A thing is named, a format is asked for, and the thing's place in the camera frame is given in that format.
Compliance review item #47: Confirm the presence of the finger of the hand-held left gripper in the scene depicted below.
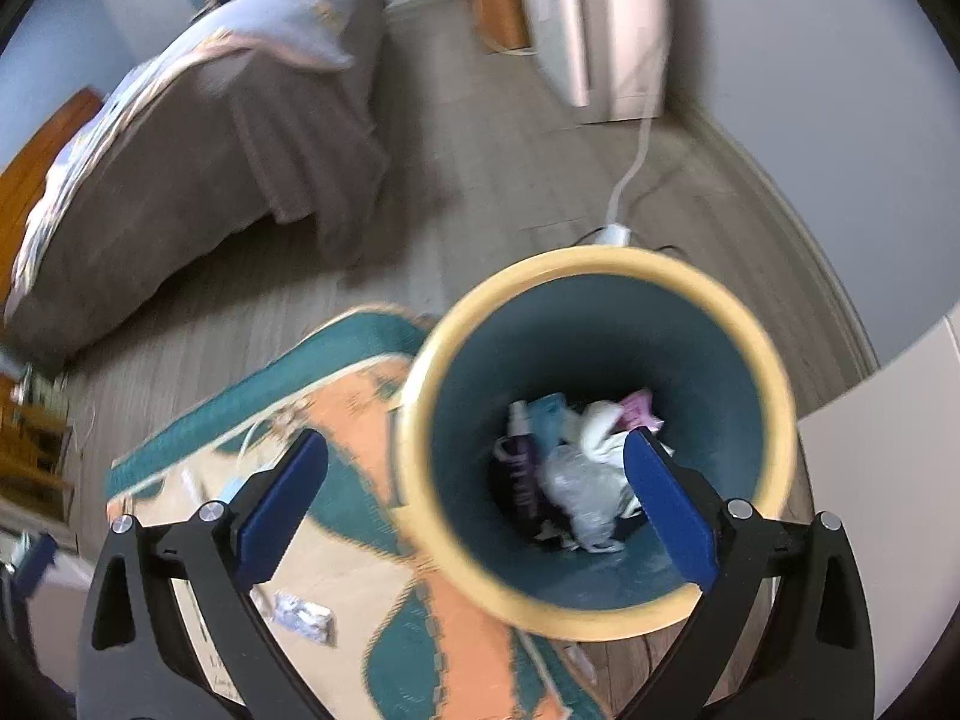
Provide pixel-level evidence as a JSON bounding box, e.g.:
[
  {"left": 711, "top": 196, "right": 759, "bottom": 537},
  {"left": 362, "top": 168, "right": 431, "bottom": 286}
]
[{"left": 15, "top": 532, "right": 59, "bottom": 595}]

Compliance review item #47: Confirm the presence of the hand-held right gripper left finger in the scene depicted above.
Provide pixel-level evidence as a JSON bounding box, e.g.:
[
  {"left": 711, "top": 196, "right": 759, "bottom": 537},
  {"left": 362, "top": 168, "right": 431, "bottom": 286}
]
[{"left": 75, "top": 427, "right": 353, "bottom": 720}]

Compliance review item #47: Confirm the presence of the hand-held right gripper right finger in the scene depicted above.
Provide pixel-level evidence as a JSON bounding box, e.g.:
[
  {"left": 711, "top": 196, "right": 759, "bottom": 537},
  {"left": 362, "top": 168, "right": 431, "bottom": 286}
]
[{"left": 615, "top": 426, "right": 878, "bottom": 720}]

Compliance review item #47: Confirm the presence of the clear plastic bag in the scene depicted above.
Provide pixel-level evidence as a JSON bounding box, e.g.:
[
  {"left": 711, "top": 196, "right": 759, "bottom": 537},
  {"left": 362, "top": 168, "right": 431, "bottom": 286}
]
[{"left": 540, "top": 442, "right": 640, "bottom": 552}]

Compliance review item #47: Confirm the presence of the pink wrapper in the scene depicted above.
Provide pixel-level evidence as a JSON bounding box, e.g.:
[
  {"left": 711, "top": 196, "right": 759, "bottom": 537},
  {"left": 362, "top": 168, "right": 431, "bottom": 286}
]
[{"left": 619, "top": 388, "right": 665, "bottom": 434}]

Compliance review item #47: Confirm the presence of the white paper cup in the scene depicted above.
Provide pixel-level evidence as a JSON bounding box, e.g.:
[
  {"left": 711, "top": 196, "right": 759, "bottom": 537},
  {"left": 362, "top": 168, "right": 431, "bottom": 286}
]
[{"left": 570, "top": 399, "right": 631, "bottom": 460}]

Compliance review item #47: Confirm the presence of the dark purple tube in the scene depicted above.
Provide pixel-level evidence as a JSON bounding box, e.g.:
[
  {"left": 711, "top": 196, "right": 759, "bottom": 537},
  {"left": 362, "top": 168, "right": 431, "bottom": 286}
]
[{"left": 491, "top": 401, "right": 557, "bottom": 541}]

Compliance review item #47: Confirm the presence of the teal bin with yellow rim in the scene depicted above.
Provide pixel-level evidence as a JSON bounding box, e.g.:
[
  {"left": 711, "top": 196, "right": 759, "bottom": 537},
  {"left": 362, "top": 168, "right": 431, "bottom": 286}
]
[{"left": 390, "top": 246, "right": 797, "bottom": 642}]

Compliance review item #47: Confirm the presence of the silver foil wrapper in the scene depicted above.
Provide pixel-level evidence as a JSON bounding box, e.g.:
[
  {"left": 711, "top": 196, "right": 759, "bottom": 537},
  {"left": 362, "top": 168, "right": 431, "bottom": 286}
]
[{"left": 270, "top": 591, "right": 335, "bottom": 646}]

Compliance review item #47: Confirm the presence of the printed teal and orange rug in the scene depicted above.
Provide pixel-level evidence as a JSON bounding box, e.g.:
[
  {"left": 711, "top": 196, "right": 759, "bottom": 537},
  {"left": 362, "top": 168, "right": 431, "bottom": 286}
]
[{"left": 105, "top": 304, "right": 616, "bottom": 720}]

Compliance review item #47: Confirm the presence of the wooden stand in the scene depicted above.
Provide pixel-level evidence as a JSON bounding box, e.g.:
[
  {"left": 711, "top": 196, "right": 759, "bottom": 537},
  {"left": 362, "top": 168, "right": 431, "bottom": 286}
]
[{"left": 0, "top": 360, "right": 76, "bottom": 533}]

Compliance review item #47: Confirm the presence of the white panel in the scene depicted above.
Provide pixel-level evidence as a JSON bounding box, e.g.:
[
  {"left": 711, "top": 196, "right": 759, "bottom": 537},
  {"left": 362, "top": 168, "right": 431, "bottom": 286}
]
[{"left": 795, "top": 315, "right": 960, "bottom": 720}]

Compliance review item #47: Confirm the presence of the bed with grey cover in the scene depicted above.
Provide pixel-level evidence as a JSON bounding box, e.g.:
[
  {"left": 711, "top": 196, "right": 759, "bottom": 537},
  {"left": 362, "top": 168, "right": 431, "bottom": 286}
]
[{"left": 0, "top": 0, "right": 391, "bottom": 353}]

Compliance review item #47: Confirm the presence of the wooden headboard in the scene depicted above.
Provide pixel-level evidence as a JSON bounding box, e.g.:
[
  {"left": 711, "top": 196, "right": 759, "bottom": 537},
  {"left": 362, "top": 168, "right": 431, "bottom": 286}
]
[{"left": 0, "top": 86, "right": 106, "bottom": 316}]

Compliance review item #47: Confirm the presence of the white air purifier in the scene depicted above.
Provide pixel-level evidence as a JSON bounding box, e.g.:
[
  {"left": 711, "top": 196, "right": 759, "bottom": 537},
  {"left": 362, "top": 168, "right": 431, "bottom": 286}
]
[{"left": 510, "top": 0, "right": 672, "bottom": 125}]

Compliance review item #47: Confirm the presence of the white power cable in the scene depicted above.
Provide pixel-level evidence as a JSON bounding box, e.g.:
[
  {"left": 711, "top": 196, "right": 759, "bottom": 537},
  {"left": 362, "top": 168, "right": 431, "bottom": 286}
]
[{"left": 607, "top": 52, "right": 672, "bottom": 230}]

